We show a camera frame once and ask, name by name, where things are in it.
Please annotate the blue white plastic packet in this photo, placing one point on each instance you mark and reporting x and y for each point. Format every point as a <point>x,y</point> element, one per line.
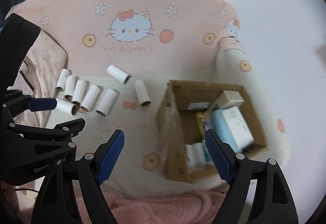
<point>206,126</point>

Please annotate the pink Hello Kitty bedsheet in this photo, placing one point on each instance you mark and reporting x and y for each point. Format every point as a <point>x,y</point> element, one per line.
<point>155,41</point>

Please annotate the white shipping label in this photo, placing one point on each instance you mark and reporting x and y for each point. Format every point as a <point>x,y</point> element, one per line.
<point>198,106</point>

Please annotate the light blue tissue pack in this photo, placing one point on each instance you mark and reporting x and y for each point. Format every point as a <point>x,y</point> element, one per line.
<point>221,124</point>

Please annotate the pink fluffy blanket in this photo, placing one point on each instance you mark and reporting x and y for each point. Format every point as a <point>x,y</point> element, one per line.
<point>194,207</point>

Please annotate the white paper roll tube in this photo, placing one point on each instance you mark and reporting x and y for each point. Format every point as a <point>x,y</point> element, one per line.
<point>69,87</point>
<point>61,82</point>
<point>118,74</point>
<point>66,106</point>
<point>142,93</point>
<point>105,104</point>
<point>79,92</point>
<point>90,97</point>

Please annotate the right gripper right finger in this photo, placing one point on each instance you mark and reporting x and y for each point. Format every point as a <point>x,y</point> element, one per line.
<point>273,201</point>

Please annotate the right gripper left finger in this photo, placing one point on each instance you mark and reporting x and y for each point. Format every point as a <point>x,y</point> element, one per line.
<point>95,168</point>

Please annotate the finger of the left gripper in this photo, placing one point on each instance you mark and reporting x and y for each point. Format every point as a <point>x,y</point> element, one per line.
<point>62,132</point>
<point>15,103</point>

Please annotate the white green small box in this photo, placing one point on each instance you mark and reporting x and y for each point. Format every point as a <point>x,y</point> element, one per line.
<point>227,99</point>

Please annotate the white roll in box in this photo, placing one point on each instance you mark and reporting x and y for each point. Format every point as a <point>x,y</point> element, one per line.
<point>191,161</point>
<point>200,153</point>

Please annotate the colourful yellow booklet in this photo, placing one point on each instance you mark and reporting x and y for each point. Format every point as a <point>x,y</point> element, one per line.
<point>200,118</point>

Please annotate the brown cardboard box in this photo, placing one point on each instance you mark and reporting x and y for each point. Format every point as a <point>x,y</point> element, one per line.
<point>183,117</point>

